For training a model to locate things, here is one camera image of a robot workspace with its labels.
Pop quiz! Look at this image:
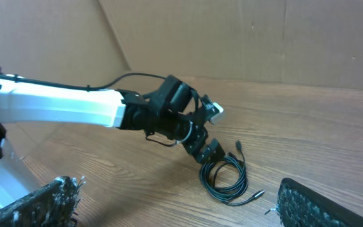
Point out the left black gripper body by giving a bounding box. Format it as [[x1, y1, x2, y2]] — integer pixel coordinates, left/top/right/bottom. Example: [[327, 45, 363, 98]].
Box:
[[118, 75, 209, 155]]

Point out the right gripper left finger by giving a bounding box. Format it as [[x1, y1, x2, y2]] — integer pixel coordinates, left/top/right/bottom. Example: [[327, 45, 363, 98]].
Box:
[[0, 176, 83, 227]]

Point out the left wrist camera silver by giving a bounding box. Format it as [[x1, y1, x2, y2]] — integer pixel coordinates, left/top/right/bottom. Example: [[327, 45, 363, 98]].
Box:
[[200, 95, 224, 124]]

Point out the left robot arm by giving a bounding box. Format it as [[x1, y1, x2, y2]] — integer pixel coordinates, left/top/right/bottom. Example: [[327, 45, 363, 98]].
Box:
[[0, 68, 225, 226]]

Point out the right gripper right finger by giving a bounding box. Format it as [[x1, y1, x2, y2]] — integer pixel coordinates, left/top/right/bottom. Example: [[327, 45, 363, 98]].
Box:
[[267, 178, 363, 227]]

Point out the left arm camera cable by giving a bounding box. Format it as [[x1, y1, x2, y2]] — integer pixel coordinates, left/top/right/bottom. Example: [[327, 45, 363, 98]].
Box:
[[0, 71, 166, 92]]

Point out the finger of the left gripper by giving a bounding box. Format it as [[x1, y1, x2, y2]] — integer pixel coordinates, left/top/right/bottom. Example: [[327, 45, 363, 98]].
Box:
[[195, 139, 225, 164]]

